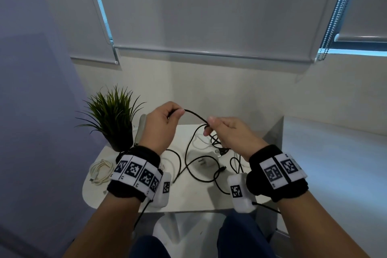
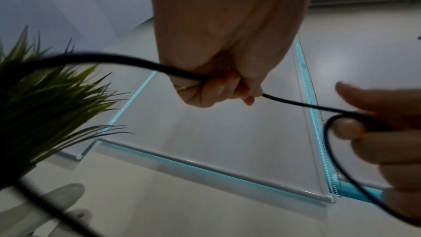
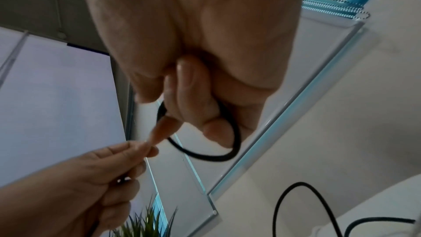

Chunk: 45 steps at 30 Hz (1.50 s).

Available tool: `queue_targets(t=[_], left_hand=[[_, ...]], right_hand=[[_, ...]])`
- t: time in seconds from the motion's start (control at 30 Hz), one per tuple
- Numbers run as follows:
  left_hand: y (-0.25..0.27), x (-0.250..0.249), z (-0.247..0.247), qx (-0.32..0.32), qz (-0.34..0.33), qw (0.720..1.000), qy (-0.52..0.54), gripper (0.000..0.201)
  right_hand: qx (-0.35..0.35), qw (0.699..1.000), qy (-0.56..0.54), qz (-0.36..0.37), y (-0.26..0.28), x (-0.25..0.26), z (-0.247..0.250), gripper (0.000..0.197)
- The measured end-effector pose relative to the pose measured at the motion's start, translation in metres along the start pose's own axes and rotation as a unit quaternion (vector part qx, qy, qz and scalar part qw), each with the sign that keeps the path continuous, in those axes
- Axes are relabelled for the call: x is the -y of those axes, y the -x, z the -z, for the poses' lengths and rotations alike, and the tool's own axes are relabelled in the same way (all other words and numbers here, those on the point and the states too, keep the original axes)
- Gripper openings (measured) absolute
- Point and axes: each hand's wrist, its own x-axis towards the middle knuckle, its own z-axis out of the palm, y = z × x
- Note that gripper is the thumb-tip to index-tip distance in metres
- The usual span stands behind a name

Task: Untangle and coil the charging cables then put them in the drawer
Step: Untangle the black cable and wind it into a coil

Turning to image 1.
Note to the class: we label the person's left hand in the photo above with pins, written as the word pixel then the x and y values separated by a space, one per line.
pixel 157 130

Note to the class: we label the person's right hand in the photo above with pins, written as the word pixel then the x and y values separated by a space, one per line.
pixel 239 137

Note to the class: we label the person's left forearm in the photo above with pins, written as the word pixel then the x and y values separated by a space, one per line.
pixel 102 227

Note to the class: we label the person's right forearm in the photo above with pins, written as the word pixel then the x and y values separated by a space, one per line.
pixel 320 227

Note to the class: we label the person's right leg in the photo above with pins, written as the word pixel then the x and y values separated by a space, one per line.
pixel 245 236

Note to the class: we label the person's leg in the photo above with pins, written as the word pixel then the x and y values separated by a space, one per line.
pixel 245 236
pixel 149 248

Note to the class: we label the person's left leg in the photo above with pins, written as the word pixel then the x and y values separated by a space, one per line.
pixel 149 248

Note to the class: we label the grey oblong device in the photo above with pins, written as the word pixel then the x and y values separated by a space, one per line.
pixel 140 127

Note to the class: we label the green plant in black pot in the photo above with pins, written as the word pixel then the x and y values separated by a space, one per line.
pixel 119 140

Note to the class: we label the white charger adapter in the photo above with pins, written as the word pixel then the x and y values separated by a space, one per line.
pixel 203 163

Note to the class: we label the black wristband with marker tags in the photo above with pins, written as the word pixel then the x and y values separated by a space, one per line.
pixel 278 173
pixel 136 173

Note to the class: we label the wide white roller blind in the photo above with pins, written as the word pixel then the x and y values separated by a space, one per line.
pixel 217 3

